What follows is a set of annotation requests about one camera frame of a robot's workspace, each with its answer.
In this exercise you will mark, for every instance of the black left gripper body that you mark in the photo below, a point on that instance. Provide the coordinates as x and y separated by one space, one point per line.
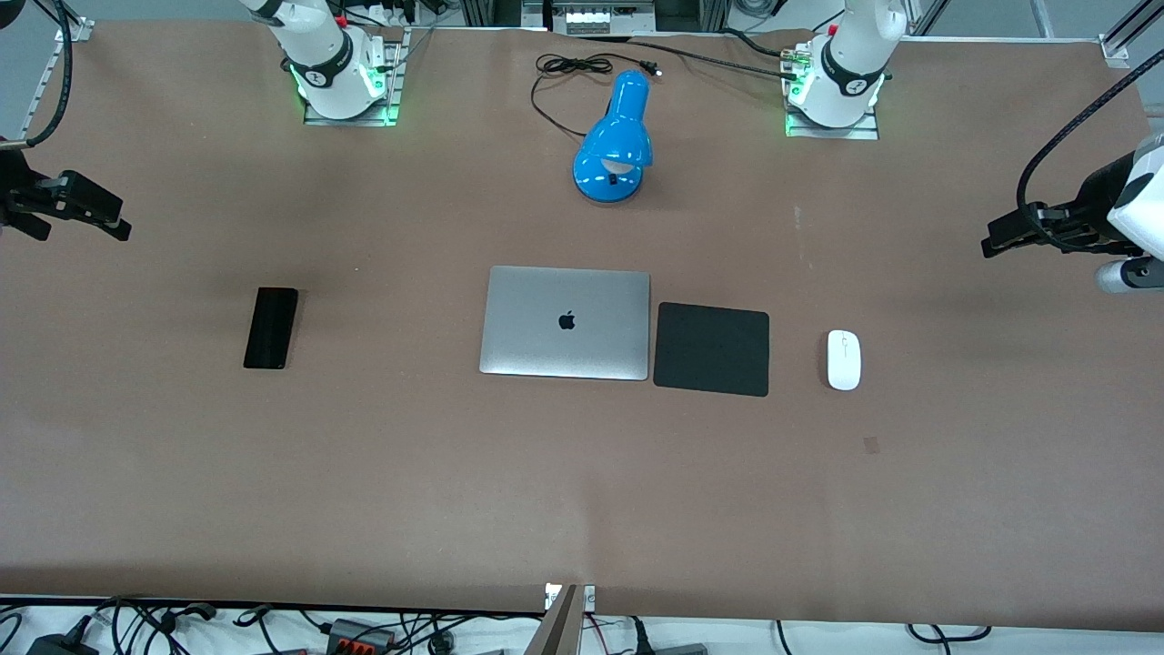
1094 211

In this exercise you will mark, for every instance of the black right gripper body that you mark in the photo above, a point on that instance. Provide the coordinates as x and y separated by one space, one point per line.
13 189

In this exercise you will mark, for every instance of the black smartphone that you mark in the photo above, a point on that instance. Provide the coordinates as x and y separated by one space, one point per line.
271 327

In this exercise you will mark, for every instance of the white computer mouse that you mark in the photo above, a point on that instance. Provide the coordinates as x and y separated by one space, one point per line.
843 362

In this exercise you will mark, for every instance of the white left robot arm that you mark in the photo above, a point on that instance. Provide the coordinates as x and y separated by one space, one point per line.
850 55

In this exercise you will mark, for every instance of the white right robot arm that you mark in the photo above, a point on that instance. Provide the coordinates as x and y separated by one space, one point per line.
327 55

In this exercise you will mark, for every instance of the black mouse pad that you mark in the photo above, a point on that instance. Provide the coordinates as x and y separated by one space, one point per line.
711 350

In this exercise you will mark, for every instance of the blue desk lamp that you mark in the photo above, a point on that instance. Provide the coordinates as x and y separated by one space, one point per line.
614 136

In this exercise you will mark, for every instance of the black power adapter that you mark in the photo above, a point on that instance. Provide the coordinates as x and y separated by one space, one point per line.
62 641

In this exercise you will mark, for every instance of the silver closed laptop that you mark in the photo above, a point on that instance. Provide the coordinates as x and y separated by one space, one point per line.
566 346

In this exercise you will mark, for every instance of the metal rack with white sockets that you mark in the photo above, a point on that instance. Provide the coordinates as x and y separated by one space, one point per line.
589 16

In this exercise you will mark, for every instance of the grey box with orange connectors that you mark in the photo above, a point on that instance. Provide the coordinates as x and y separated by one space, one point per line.
362 634

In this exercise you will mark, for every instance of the aluminium frame bracket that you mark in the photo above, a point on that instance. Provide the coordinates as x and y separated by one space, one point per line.
50 82
1128 36

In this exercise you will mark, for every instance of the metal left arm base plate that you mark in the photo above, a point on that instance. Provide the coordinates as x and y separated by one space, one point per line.
832 133

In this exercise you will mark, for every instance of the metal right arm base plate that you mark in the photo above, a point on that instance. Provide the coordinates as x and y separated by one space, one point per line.
393 77

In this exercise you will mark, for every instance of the aluminium profile post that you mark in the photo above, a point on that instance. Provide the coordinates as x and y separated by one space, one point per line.
564 623

